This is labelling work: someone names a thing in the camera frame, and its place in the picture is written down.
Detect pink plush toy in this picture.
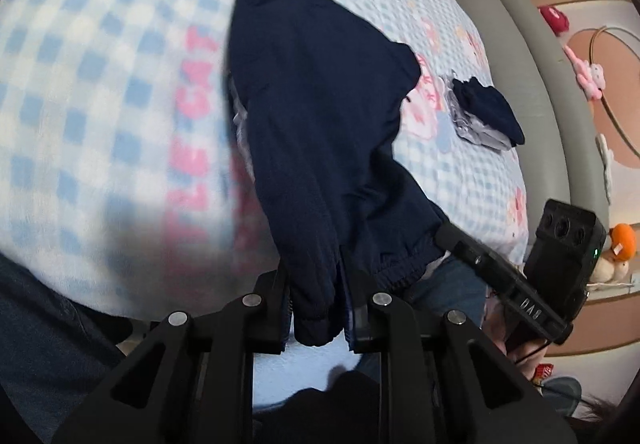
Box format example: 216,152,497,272
564,46,608,100

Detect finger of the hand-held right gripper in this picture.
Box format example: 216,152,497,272
434,222,524,298

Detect folded navy garment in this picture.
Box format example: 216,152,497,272
451,78,526,148

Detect red snack packet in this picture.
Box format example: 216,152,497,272
530,363,556,385

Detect folded grey garment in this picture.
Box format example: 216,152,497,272
447,84,506,153

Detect grey padded bed frame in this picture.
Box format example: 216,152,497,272
445,0,611,275

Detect red plush toy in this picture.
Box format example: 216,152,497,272
539,4,571,33

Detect orange and white plush toy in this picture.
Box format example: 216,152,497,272
590,223,638,282

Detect person's right leg in jeans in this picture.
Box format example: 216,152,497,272
400,254,488,325

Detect blue checked printed blanket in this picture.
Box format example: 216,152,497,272
0,0,531,325

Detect person's leg in jeans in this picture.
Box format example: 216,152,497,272
0,254,126,444
400,254,488,325

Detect navy blue striped pants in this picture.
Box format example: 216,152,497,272
227,0,451,347

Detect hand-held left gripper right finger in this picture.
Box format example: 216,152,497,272
344,268,577,444

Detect person's right hand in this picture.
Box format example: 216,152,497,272
487,304,549,380

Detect light blue fluffy towel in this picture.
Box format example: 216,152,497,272
252,331,371,410

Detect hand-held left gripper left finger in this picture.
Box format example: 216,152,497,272
52,266,294,444

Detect person's left leg in jeans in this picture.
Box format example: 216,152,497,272
0,254,126,444

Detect wooden hoop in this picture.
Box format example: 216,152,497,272
587,25,640,147

